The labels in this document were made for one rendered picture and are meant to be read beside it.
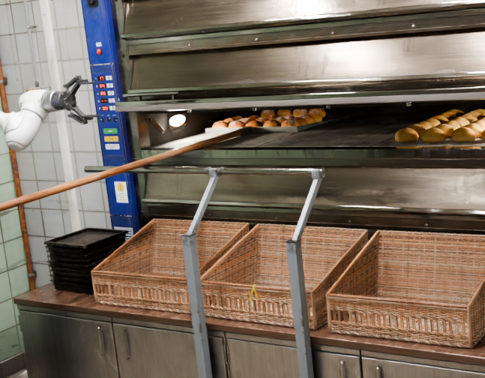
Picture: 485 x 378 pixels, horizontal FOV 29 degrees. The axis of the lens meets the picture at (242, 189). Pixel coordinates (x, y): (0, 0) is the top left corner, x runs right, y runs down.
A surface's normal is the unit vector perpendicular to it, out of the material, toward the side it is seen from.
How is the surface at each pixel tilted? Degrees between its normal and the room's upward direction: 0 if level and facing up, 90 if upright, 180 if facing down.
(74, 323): 91
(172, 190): 70
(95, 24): 90
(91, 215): 90
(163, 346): 90
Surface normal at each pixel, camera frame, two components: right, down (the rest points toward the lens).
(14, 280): 0.82, 0.02
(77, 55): -0.56, 0.22
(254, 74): -0.56, -0.13
